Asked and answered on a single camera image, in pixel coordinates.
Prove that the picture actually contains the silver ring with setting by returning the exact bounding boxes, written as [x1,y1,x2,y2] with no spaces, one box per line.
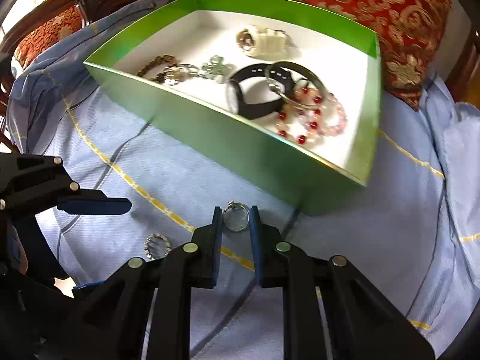
[223,200,251,232]

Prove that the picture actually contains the brown wooden bead bracelet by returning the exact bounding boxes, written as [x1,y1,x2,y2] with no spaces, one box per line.
[136,53,179,83]

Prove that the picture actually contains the pink bead bracelet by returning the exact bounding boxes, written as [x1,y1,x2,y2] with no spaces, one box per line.
[299,92,348,137]

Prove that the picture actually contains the red white bead bracelet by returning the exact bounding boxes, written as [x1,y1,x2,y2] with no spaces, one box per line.
[275,85,326,146]

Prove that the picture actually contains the silver bangle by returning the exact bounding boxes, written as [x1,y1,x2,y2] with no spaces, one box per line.
[264,61,330,111]

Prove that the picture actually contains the light blue plaid cloth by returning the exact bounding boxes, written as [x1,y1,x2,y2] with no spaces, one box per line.
[7,0,479,354]

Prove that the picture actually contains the black wristwatch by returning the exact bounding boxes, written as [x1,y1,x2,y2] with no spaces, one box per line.
[226,63,285,119]

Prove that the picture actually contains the green cardboard box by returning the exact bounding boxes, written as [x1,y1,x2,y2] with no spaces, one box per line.
[85,0,382,215]

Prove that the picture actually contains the white wristwatch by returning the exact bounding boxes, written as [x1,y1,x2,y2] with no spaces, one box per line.
[235,25,296,59]

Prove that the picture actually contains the dark wooden chair frame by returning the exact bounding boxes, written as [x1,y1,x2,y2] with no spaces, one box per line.
[0,0,178,83]

